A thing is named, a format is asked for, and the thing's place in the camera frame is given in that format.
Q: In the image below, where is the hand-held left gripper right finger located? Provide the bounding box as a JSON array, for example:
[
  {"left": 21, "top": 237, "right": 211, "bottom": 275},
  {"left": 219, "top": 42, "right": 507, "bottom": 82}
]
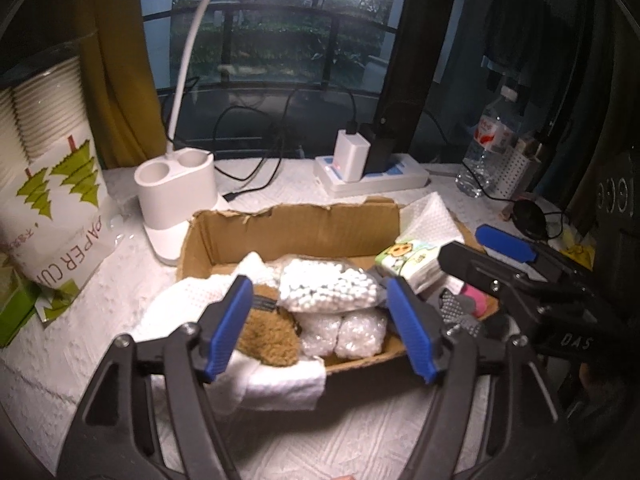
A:
[{"left": 386, "top": 276, "right": 572, "bottom": 480}]

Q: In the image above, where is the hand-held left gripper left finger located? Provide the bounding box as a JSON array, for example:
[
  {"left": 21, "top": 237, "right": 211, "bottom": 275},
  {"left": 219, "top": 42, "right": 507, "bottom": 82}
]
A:
[{"left": 57, "top": 275, "right": 254, "bottom": 480}]

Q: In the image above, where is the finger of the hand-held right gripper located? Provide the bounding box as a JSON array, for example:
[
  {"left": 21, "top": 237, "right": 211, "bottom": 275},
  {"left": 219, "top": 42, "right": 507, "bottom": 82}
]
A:
[
  {"left": 437, "top": 241, "right": 532, "bottom": 302},
  {"left": 474, "top": 224, "right": 593, "bottom": 282}
]

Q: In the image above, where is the brown plush item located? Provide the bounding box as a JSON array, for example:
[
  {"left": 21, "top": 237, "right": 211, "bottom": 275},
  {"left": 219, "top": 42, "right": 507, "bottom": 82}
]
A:
[{"left": 234, "top": 282, "right": 304, "bottom": 367}]

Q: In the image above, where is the grey dotted sock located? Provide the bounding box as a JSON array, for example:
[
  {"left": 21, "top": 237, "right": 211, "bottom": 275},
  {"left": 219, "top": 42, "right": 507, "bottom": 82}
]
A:
[{"left": 434, "top": 289, "right": 484, "bottom": 339}]

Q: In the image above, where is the printed tissue packet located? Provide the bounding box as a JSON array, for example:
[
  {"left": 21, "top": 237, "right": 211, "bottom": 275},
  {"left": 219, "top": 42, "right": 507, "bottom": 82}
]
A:
[{"left": 375, "top": 240, "right": 444, "bottom": 294}]

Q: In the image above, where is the white paper towel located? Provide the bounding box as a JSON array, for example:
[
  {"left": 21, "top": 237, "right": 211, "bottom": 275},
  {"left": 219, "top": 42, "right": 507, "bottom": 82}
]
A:
[{"left": 398, "top": 191, "right": 467, "bottom": 252}]

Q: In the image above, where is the black soft item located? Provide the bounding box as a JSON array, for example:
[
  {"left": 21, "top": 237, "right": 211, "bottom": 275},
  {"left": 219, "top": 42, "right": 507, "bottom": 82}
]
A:
[{"left": 486, "top": 311, "right": 512, "bottom": 342}]

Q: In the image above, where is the white textured towel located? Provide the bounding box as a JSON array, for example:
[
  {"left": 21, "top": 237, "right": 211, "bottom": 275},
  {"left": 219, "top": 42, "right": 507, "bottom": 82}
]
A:
[{"left": 131, "top": 252, "right": 329, "bottom": 414}]

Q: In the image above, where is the bag of cotton swabs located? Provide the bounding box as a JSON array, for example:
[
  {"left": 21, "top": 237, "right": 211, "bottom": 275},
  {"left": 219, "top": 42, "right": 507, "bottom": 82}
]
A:
[{"left": 277, "top": 256, "right": 384, "bottom": 314}]

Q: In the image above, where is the cardboard box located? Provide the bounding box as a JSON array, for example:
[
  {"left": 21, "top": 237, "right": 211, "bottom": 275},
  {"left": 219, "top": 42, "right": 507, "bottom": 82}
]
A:
[{"left": 175, "top": 196, "right": 502, "bottom": 376}]

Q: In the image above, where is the person's right hand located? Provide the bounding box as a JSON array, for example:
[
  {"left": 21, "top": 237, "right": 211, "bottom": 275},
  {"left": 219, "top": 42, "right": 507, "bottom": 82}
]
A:
[{"left": 574, "top": 362, "right": 608, "bottom": 393}]

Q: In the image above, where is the black round object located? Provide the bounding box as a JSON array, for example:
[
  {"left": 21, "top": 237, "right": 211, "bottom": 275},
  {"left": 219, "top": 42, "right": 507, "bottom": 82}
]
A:
[{"left": 510, "top": 200, "right": 551, "bottom": 240}]

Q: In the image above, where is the pink plush item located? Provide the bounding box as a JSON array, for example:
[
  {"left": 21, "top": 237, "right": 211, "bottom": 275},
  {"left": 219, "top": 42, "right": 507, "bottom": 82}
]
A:
[{"left": 460, "top": 284, "right": 491, "bottom": 317}]

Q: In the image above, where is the white perforated holder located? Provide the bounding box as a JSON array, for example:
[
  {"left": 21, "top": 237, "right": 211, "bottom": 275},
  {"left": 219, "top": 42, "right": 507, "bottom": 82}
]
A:
[{"left": 492, "top": 134, "right": 544, "bottom": 201}]

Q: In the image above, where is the yellow packet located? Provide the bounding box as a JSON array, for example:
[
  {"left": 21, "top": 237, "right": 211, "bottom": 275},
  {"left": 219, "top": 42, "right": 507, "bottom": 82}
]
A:
[{"left": 560, "top": 241, "right": 599, "bottom": 262}]

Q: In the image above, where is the clear water bottle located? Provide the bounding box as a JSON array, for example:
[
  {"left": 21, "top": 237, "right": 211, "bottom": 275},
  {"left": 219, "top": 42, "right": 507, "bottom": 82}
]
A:
[{"left": 456, "top": 87, "right": 524, "bottom": 199}]

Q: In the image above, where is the white power strip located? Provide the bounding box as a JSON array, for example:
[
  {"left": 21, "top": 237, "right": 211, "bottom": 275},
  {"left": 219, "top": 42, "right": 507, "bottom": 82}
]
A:
[{"left": 314, "top": 154, "right": 431, "bottom": 199}]

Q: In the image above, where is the white desk lamp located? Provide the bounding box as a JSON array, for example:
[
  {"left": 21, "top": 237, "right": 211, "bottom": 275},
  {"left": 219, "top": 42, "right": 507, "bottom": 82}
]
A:
[{"left": 134, "top": 0, "right": 387, "bottom": 267}]

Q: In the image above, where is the black charger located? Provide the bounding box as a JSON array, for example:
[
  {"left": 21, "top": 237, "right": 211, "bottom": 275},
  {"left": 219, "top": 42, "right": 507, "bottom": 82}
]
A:
[{"left": 362, "top": 122, "right": 397, "bottom": 175}]

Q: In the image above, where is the white charger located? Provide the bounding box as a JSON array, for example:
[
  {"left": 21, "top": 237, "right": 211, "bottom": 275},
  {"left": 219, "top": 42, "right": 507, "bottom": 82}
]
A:
[{"left": 334, "top": 130, "right": 371, "bottom": 181}]

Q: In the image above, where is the paper cup package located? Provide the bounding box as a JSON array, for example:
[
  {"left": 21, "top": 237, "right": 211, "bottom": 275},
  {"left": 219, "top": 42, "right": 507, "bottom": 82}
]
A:
[{"left": 0, "top": 55, "right": 127, "bottom": 329}]

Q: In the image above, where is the green package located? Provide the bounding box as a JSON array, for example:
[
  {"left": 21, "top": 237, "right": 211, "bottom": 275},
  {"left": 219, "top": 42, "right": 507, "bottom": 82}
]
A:
[{"left": 0, "top": 255, "right": 44, "bottom": 349}]

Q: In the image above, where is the dark hanging clothing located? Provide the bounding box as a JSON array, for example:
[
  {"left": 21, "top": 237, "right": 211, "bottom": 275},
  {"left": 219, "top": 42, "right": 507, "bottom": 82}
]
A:
[{"left": 481, "top": 0, "right": 562, "bottom": 88}]

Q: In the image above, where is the yellow curtain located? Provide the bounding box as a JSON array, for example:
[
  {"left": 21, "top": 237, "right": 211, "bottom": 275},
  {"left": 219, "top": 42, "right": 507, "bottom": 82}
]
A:
[{"left": 80, "top": 0, "right": 169, "bottom": 169}]

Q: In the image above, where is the black balcony railing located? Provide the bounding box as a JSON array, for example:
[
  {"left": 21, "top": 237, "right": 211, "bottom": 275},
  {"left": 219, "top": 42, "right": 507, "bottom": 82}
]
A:
[{"left": 142, "top": 0, "right": 401, "bottom": 95}]

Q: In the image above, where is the black lamp cable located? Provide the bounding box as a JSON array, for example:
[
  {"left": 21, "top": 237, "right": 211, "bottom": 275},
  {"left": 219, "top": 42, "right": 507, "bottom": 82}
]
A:
[{"left": 211, "top": 104, "right": 287, "bottom": 204}]

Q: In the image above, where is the black charger cable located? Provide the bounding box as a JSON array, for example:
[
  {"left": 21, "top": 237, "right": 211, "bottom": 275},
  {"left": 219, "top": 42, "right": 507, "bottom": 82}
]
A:
[{"left": 286, "top": 84, "right": 359, "bottom": 161}]

